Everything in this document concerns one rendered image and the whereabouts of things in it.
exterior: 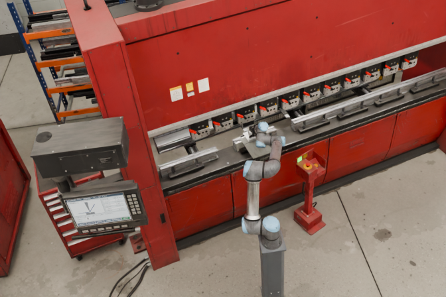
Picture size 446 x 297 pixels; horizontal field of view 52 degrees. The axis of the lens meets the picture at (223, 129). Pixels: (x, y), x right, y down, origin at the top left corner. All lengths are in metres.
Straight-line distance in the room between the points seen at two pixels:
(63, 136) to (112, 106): 0.42
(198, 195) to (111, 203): 1.20
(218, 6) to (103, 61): 0.84
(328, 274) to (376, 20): 2.16
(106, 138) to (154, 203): 1.17
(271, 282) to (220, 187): 0.88
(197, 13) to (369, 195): 2.68
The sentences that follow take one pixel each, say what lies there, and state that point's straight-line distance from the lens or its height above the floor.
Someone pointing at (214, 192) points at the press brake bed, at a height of 0.61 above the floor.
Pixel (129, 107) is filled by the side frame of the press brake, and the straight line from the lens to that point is 3.05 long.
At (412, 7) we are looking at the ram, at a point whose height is 1.79.
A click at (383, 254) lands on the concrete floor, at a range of 4.46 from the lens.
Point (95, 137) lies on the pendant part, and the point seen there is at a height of 1.95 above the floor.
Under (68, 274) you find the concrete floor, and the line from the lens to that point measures 4.61.
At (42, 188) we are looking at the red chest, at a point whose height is 0.98.
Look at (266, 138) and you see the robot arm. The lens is 3.49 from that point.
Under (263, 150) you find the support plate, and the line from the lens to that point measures 3.77.
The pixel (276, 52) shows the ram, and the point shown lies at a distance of 3.52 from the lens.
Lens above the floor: 3.63
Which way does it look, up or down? 41 degrees down
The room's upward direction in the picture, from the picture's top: 6 degrees counter-clockwise
